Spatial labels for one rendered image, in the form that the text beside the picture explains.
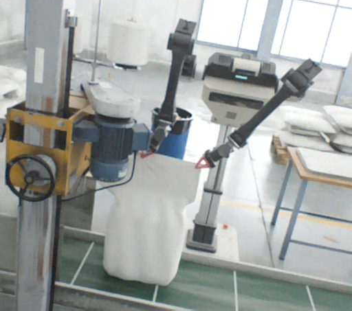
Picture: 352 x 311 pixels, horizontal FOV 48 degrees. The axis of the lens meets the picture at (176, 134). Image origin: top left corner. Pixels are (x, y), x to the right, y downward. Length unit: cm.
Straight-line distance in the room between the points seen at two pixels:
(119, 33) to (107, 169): 52
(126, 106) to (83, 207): 117
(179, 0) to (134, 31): 828
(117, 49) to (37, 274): 98
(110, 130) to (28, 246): 60
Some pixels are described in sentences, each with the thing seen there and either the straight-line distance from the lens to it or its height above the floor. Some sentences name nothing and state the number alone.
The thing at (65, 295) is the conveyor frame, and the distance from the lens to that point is 215.
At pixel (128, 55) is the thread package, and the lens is 154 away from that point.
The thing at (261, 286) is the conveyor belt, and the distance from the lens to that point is 240.
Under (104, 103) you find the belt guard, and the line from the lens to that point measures 144.
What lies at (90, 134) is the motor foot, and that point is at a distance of 152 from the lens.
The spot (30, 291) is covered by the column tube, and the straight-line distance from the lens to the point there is 189.
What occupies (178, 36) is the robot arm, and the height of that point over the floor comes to 166.
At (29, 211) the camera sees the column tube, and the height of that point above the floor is 93.
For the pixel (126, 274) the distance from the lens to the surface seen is 217.
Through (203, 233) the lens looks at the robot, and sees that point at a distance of 269.
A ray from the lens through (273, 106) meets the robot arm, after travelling 171.
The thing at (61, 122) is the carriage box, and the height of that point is 133.
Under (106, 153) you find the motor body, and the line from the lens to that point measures 152.
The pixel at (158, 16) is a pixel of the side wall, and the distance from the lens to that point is 985.
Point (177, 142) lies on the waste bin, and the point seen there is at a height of 39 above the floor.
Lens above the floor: 181
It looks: 19 degrees down
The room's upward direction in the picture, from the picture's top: 10 degrees clockwise
